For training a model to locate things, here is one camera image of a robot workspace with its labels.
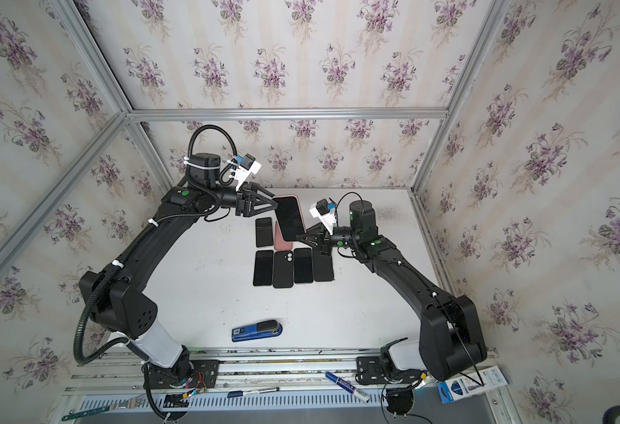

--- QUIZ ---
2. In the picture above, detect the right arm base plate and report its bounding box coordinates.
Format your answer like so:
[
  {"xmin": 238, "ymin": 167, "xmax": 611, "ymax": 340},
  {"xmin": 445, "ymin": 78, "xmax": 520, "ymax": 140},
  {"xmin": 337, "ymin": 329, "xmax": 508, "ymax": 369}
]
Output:
[{"xmin": 355, "ymin": 356, "xmax": 427, "ymax": 386}]

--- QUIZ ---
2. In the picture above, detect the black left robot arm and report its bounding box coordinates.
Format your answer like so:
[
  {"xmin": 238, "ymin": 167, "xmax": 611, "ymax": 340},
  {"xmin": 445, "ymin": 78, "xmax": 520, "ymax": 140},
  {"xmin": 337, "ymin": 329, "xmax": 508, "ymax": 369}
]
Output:
[{"xmin": 73, "ymin": 153, "xmax": 278, "ymax": 379}]

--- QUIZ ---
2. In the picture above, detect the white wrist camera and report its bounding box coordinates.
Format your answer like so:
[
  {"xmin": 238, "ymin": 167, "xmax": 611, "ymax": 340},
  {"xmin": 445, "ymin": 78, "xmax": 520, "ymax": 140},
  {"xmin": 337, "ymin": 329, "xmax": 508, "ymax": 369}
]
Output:
[
  {"xmin": 229, "ymin": 154, "xmax": 262, "ymax": 191},
  {"xmin": 310, "ymin": 199, "xmax": 337, "ymax": 234}
]

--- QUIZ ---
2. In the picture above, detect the black phone case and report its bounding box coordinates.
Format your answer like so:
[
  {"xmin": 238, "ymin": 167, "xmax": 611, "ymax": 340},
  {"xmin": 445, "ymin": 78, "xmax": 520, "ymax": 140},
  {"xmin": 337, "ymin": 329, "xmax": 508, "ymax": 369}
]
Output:
[
  {"xmin": 272, "ymin": 250, "xmax": 294, "ymax": 289},
  {"xmin": 313, "ymin": 249, "xmax": 335, "ymax": 282}
]

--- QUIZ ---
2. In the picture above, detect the black round connector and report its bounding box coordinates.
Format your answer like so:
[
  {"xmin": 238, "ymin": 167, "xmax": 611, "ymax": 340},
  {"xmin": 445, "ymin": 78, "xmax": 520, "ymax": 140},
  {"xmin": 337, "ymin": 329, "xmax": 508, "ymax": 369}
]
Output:
[{"xmin": 384, "ymin": 389, "xmax": 414, "ymax": 418}]

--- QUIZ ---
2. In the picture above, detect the dark phone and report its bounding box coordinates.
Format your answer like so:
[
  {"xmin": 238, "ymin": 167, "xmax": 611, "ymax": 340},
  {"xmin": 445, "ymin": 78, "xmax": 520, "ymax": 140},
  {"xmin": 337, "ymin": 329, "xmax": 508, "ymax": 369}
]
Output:
[{"xmin": 255, "ymin": 217, "xmax": 274, "ymax": 247}]

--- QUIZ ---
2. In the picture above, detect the pink-edged phone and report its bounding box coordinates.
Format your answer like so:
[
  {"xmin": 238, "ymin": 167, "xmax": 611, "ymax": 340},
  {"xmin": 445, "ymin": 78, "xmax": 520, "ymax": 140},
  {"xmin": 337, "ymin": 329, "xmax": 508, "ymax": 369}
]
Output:
[{"xmin": 273, "ymin": 194, "xmax": 306, "ymax": 242}]

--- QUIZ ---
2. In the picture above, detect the blue black stapler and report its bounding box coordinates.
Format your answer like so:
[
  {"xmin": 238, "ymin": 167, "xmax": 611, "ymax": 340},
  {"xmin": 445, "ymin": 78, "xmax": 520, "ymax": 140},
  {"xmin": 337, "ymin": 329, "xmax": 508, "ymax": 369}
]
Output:
[{"xmin": 231, "ymin": 320, "xmax": 284, "ymax": 343}]

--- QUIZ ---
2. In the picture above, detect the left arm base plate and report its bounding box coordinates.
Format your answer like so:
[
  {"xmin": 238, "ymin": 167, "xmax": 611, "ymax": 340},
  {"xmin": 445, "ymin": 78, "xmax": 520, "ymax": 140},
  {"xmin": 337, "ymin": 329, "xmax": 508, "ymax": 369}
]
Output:
[{"xmin": 143, "ymin": 360, "xmax": 220, "ymax": 390}]

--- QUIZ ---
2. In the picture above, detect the blue marker pen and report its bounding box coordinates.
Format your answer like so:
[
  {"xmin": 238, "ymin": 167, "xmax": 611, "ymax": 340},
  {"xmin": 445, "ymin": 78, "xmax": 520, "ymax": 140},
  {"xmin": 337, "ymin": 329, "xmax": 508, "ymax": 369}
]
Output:
[{"xmin": 324, "ymin": 371, "xmax": 370, "ymax": 403}]

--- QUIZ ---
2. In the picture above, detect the pink phone case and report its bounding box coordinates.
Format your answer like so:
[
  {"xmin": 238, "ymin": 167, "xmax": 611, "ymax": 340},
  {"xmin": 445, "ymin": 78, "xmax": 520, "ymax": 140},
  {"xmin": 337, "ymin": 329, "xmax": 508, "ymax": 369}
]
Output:
[{"xmin": 273, "ymin": 222, "xmax": 293, "ymax": 251}]

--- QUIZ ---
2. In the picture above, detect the aluminium rail base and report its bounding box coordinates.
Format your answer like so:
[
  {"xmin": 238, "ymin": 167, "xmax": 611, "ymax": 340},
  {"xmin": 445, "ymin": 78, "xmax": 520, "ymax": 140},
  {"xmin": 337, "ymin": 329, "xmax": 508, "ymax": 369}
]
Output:
[{"xmin": 65, "ymin": 346, "xmax": 502, "ymax": 396}]

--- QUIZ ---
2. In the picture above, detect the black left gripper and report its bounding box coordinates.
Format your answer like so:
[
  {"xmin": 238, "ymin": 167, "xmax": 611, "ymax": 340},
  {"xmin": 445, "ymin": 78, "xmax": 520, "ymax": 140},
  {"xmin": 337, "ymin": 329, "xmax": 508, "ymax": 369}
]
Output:
[{"xmin": 206, "ymin": 181, "xmax": 278, "ymax": 219}]

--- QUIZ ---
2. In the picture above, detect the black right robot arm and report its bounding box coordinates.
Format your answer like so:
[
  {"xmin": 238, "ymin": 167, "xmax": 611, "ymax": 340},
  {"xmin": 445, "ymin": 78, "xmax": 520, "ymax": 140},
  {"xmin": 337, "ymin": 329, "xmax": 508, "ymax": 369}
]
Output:
[{"xmin": 297, "ymin": 199, "xmax": 488, "ymax": 381}]

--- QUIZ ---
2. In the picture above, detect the black corrugated cable conduit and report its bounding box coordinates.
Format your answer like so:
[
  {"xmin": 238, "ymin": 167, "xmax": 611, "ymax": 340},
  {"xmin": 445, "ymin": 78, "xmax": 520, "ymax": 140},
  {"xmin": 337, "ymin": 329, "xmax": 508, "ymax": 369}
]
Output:
[{"xmin": 72, "ymin": 124, "xmax": 239, "ymax": 366}]

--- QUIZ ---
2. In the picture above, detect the green metal ruler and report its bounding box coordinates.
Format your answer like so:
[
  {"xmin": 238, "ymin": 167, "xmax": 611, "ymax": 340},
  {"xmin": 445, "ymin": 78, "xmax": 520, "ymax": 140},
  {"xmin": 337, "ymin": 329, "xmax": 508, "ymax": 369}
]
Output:
[{"xmin": 61, "ymin": 406, "xmax": 111, "ymax": 422}]

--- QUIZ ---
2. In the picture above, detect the black phone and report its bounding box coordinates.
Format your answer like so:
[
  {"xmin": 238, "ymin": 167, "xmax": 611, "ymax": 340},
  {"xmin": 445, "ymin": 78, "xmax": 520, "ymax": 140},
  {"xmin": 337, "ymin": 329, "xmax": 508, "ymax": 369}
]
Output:
[
  {"xmin": 293, "ymin": 248, "xmax": 314, "ymax": 284},
  {"xmin": 253, "ymin": 250, "xmax": 274, "ymax": 287}
]

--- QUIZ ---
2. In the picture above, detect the black thin pen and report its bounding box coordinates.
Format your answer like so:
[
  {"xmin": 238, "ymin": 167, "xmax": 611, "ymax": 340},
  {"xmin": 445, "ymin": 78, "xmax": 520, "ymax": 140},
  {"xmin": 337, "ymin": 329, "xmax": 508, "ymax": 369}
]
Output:
[{"xmin": 227, "ymin": 387, "xmax": 280, "ymax": 399}]

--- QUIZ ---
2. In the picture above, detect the blue white cardboard box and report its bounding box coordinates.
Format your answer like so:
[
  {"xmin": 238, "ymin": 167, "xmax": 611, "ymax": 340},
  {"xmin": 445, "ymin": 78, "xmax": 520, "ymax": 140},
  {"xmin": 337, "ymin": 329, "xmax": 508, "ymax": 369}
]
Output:
[{"xmin": 437, "ymin": 366, "xmax": 509, "ymax": 405}]

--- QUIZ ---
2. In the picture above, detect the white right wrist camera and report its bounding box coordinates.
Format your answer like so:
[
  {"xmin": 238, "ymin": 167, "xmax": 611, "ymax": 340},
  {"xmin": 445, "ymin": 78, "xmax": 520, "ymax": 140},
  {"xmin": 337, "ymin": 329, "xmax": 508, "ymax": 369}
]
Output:
[{"xmin": 310, "ymin": 199, "xmax": 337, "ymax": 234}]

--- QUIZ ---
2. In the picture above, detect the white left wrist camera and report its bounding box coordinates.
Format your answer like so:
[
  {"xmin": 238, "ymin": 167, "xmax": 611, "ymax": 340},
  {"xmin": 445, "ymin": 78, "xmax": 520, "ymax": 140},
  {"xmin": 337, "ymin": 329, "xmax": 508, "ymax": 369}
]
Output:
[{"xmin": 229, "ymin": 154, "xmax": 262, "ymax": 191}]

